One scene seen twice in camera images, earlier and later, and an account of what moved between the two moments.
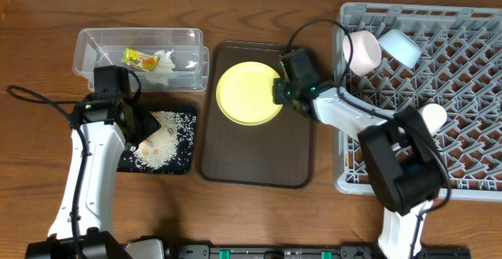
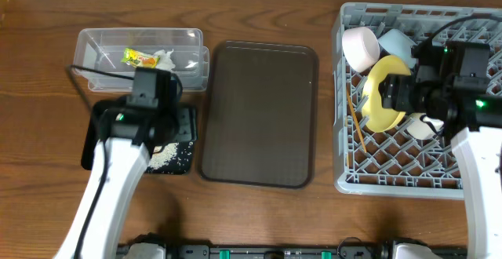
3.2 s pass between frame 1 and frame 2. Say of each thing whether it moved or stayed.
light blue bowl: stayed
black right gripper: moved
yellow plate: moved
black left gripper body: moved
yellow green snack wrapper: stayed
